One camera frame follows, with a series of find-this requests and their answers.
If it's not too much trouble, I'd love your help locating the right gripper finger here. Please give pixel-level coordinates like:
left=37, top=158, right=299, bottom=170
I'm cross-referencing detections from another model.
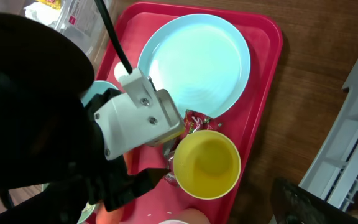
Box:
left=270, top=177, right=358, bottom=224

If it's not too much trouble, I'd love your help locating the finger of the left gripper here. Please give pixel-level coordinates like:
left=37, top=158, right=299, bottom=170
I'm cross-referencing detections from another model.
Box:
left=130, top=168, right=170, bottom=198

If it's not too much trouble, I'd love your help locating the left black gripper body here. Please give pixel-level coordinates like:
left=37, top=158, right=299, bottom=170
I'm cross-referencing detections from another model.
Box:
left=42, top=88, right=138, bottom=223

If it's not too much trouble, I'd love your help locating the green bowl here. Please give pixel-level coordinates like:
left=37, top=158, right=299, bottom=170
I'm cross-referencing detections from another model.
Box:
left=41, top=183, right=101, bottom=224

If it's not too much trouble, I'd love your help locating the orange carrot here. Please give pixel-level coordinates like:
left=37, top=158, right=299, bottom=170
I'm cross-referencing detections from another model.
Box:
left=96, top=151, right=134, bottom=224

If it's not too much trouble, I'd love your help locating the pink plastic cup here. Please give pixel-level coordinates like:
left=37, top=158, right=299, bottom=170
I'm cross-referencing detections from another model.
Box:
left=158, top=208, right=211, bottom=224

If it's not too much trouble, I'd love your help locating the yellow plastic cup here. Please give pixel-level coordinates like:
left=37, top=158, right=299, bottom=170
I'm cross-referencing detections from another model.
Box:
left=173, top=130, right=241, bottom=200

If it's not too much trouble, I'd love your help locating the red yellow snack wrapper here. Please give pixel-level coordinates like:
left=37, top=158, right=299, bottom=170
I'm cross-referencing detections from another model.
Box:
left=162, top=110, right=223, bottom=186

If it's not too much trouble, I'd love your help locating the white napkin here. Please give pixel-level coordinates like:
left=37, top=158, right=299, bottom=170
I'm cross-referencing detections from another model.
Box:
left=24, top=2, right=61, bottom=28

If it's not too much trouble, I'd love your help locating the light blue bowl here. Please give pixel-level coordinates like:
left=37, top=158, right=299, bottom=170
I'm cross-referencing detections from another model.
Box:
left=80, top=80, right=118, bottom=107

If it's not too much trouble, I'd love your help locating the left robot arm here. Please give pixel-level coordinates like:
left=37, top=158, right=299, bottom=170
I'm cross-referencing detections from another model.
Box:
left=0, top=12, right=168, bottom=223

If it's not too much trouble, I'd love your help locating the grey dishwasher rack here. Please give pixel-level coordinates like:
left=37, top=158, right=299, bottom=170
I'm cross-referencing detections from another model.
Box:
left=299, top=59, right=358, bottom=212

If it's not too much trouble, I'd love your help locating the red serving tray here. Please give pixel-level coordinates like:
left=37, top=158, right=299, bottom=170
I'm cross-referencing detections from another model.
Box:
left=112, top=2, right=283, bottom=223

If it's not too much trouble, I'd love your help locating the white plastic spoon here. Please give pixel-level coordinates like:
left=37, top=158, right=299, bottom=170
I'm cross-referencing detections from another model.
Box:
left=114, top=62, right=129, bottom=83

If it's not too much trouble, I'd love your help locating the large light blue plate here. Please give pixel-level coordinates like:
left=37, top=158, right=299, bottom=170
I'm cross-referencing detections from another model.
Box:
left=137, top=14, right=251, bottom=118

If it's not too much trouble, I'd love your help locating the clear plastic bin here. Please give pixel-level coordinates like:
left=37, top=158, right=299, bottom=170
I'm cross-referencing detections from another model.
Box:
left=25, top=0, right=104, bottom=56

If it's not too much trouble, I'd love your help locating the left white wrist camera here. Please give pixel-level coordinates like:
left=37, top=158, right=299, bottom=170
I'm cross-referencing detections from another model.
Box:
left=94, top=68, right=185, bottom=161

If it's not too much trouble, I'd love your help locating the left black cable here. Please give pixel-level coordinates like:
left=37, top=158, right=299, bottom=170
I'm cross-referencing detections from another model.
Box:
left=94, top=0, right=134, bottom=75

